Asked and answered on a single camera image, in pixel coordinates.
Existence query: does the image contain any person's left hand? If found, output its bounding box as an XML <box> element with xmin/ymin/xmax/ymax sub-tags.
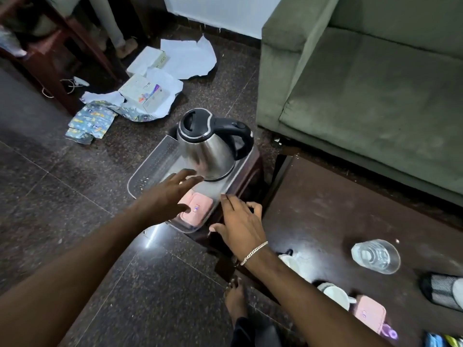
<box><xmin>136</xmin><ymin>169</ymin><xmax>205</xmax><ymax>228</ymax></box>

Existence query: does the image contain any person's right hand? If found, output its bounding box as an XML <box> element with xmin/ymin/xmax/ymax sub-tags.
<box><xmin>209</xmin><ymin>194</ymin><xmax>269</xmax><ymax>263</ymax></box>

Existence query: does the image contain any person's left forearm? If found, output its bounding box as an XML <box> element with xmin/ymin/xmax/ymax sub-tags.
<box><xmin>0</xmin><ymin>204</ymin><xmax>154</xmax><ymax>347</ymax></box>

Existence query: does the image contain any person's right forearm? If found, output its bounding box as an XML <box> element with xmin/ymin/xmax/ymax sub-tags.
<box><xmin>239</xmin><ymin>246</ymin><xmax>393</xmax><ymax>347</ymax></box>

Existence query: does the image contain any pink plastic box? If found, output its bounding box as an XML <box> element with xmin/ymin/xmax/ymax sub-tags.
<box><xmin>180</xmin><ymin>189</ymin><xmax>214</xmax><ymax>226</ymax></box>
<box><xmin>353</xmin><ymin>295</ymin><xmax>387</xmax><ymax>334</ymax></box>

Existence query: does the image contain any small dark wooden stool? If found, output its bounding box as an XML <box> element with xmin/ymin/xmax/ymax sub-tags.
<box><xmin>166</xmin><ymin>124</ymin><xmax>268</xmax><ymax>271</ymax></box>

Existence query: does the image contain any clear plastic tray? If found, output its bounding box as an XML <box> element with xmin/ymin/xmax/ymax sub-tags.
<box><xmin>127</xmin><ymin>133</ymin><xmax>259</xmax><ymax>234</ymax></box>

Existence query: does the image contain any dark wooden coffee table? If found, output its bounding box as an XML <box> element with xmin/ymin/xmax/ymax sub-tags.
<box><xmin>217</xmin><ymin>146</ymin><xmax>463</xmax><ymax>347</ymax></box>

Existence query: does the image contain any person's bare foot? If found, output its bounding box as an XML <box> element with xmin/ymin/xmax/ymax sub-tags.
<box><xmin>224</xmin><ymin>277</ymin><xmax>249</xmax><ymax>326</ymax></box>

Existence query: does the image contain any person's dark trouser leg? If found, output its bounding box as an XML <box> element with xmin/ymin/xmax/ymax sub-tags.
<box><xmin>231</xmin><ymin>317</ymin><xmax>283</xmax><ymax>347</ymax></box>

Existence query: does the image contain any white box with colourful print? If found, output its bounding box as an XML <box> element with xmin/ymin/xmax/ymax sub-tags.
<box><xmin>118</xmin><ymin>74</ymin><xmax>171</xmax><ymax>114</ymax></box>

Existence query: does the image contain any blue patterned wrapping paper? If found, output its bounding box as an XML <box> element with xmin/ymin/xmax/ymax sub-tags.
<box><xmin>65</xmin><ymin>100</ymin><xmax>118</xmax><ymax>145</ymax></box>

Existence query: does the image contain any crumpled white wrapping paper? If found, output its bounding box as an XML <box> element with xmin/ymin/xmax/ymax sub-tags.
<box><xmin>80</xmin><ymin>67</ymin><xmax>184</xmax><ymax>122</ymax></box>

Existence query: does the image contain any clear drinking glass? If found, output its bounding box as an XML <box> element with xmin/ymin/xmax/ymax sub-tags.
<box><xmin>351</xmin><ymin>239</ymin><xmax>401</xmax><ymax>275</ymax></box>

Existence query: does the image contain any torn white paper sheet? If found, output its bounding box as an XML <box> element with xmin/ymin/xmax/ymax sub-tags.
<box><xmin>160</xmin><ymin>35</ymin><xmax>218</xmax><ymax>80</ymax></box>

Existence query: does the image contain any plain white cardboard box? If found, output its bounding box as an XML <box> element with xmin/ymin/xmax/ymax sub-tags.
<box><xmin>126</xmin><ymin>46</ymin><xmax>169</xmax><ymax>77</ymax></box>

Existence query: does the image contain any green fabric sofa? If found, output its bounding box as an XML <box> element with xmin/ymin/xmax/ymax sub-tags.
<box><xmin>256</xmin><ymin>0</ymin><xmax>463</xmax><ymax>208</ymax></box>

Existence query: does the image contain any reddish brown wooden table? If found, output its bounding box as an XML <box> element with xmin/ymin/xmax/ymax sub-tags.
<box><xmin>0</xmin><ymin>0</ymin><xmax>121</xmax><ymax>116</ymax></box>

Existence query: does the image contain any black mesh holder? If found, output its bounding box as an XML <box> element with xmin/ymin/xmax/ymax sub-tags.
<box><xmin>420</xmin><ymin>273</ymin><xmax>463</xmax><ymax>312</ymax></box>

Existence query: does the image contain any blue plastic item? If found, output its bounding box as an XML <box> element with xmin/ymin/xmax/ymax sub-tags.
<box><xmin>425</xmin><ymin>332</ymin><xmax>448</xmax><ymax>347</ymax></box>

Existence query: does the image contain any silver chain bracelet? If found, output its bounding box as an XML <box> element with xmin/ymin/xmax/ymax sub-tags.
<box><xmin>240</xmin><ymin>241</ymin><xmax>269</xmax><ymax>267</ymax></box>

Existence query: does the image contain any steel electric kettle black handle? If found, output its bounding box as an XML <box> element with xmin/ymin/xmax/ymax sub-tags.
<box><xmin>176</xmin><ymin>108</ymin><xmax>254</xmax><ymax>183</ymax></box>

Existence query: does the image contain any white charger cable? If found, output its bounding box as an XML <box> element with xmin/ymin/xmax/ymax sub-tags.
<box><xmin>41</xmin><ymin>76</ymin><xmax>90</xmax><ymax>99</ymax></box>

